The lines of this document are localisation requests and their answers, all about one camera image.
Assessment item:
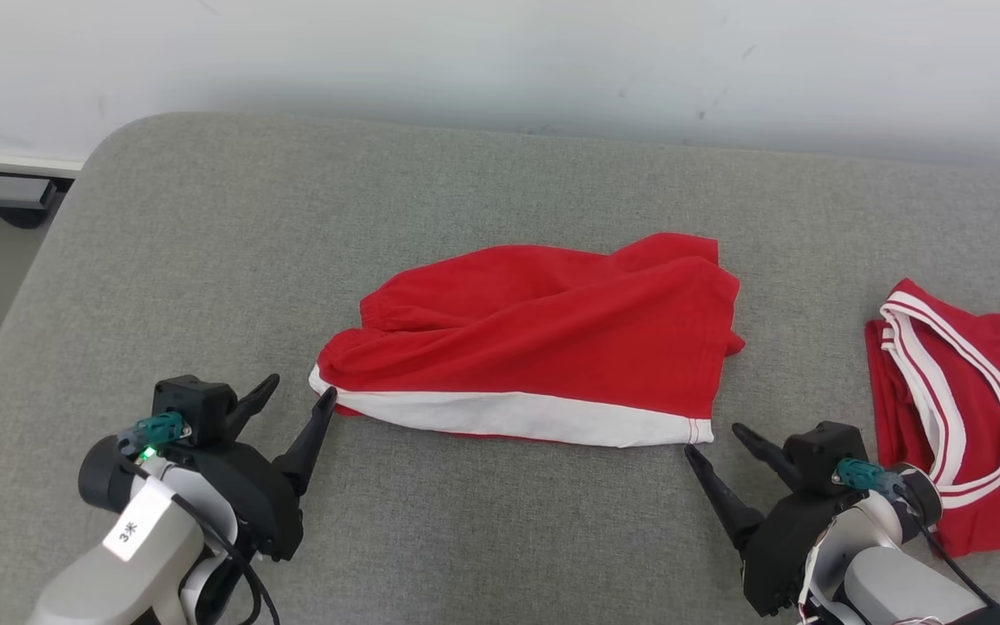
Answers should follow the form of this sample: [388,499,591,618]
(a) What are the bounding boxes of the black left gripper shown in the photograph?
[177,373,339,562]

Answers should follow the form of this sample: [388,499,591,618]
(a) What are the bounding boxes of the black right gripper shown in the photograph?
[684,423,850,618]

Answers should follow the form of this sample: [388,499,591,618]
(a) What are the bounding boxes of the red white basketball jersey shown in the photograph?
[865,278,1000,558]

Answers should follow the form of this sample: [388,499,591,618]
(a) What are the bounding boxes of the red white-trimmed shorts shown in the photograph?
[309,233,746,448]

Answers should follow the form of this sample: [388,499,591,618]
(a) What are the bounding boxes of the white paper label tag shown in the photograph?
[103,480,176,563]

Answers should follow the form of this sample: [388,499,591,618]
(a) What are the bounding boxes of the black caster wheel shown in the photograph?
[0,205,51,230]

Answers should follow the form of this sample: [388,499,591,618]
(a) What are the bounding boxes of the teal right cable connector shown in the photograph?
[834,458,900,497]

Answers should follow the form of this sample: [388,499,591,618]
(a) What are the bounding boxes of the teal cable connector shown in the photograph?
[121,412,188,445]
[834,458,900,497]

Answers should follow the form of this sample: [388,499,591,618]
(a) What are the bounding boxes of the teal left cable connector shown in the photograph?
[121,412,188,445]

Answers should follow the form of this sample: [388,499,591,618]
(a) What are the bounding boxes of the thin white red wires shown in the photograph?
[798,521,944,625]

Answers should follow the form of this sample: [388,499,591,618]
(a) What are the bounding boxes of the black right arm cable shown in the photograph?
[895,486,1000,609]

